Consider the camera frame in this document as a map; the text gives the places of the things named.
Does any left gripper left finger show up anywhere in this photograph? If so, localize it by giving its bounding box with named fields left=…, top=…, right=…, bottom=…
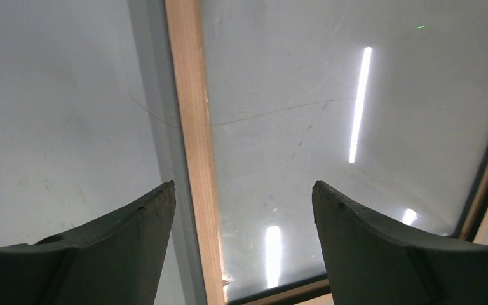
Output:
left=0, top=181, right=176, bottom=304

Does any clear acrylic sheet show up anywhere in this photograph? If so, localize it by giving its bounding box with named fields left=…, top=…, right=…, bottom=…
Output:
left=201, top=0, right=488, bottom=302

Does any black picture frame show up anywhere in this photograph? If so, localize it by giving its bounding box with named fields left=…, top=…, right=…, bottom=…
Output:
left=164, top=0, right=488, bottom=305

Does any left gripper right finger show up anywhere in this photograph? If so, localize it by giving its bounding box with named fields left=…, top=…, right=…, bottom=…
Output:
left=312, top=181, right=488, bottom=304

